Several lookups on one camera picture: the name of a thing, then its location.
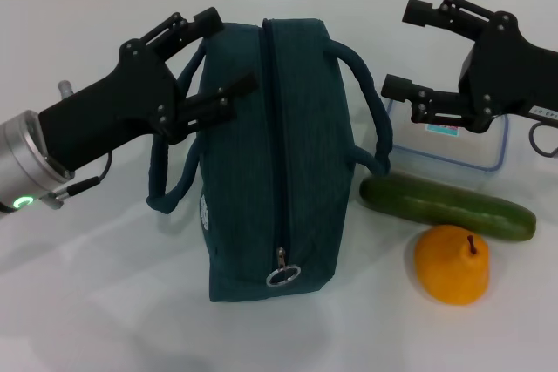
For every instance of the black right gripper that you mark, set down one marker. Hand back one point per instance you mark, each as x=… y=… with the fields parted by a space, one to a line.
x=505 y=76

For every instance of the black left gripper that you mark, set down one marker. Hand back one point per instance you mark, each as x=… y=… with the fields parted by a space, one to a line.
x=109 y=106

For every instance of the clear blue-rimmed food container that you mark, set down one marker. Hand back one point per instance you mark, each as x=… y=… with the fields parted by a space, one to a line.
x=457 y=150

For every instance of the dark teal zip lunch bag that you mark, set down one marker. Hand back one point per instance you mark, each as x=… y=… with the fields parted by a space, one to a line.
x=305 y=150

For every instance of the green cucumber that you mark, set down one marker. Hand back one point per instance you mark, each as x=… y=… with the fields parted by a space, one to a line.
x=436 y=206

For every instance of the orange pear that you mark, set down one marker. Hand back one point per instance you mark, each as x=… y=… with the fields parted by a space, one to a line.
x=449 y=272

